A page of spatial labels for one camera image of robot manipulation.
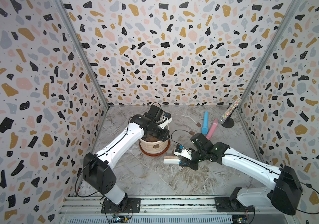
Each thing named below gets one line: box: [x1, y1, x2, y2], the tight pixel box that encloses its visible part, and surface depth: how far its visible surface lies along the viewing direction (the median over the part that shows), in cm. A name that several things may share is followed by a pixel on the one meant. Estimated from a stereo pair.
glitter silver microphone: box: [217, 98, 243, 125], surface depth 97 cm
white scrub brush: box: [163, 155, 181, 165], surface depth 75 cm
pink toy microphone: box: [205, 118, 219, 140], surface depth 106 cm
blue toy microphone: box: [201, 110, 209, 135], surface depth 109 cm
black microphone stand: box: [221, 105, 239, 129], surface depth 112 cm
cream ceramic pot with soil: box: [138, 136, 169, 153], surface depth 84 cm
